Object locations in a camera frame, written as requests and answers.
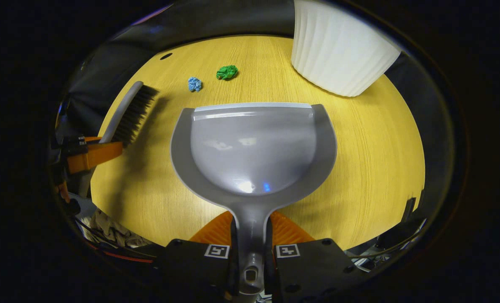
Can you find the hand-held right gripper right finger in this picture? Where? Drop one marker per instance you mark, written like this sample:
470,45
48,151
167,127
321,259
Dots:
313,271

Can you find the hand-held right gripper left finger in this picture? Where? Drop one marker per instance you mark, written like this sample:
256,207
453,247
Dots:
191,269

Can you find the green paper ball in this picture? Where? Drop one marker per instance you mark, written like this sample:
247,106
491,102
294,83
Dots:
227,72

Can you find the patterned beige cloth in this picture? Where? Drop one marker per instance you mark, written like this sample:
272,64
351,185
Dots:
115,231

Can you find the grey plastic dustpan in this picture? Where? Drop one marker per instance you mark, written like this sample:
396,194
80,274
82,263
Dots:
254,155

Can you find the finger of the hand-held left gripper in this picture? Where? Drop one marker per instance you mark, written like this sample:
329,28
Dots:
96,155
79,139

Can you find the small grey broom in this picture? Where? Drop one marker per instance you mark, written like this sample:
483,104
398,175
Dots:
128,113

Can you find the blue paper ball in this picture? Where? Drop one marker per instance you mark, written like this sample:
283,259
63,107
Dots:
195,84

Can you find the white ribbed garbage bin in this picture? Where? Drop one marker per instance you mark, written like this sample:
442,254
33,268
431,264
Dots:
338,50

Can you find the wooden desktop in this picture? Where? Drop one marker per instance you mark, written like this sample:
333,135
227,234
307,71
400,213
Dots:
372,168

